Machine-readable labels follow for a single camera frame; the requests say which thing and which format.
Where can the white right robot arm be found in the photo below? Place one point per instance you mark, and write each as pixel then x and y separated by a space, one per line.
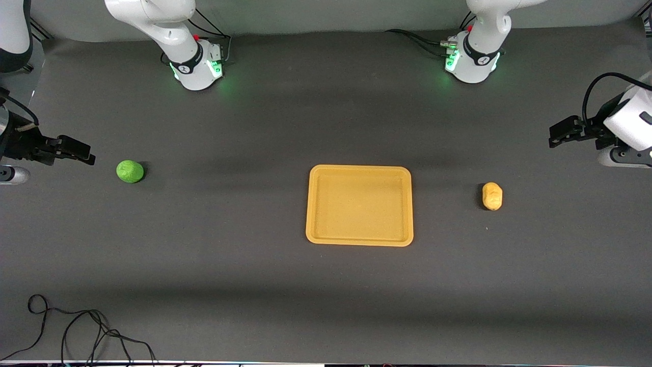
pixel 168 30

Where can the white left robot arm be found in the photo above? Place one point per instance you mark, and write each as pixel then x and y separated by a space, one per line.
pixel 481 56

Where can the yellow potato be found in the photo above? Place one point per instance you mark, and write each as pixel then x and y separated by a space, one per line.
pixel 492 196

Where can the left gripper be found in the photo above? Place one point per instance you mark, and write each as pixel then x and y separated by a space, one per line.
pixel 597 128

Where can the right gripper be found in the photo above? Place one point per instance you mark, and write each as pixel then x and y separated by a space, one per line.
pixel 21 143

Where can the yellow rectangular tray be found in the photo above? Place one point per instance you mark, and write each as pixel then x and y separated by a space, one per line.
pixel 359 206

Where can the green apple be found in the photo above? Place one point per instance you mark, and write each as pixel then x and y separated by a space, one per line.
pixel 130 172

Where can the dark grey table cloth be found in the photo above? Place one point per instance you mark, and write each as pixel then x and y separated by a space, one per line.
pixel 254 127

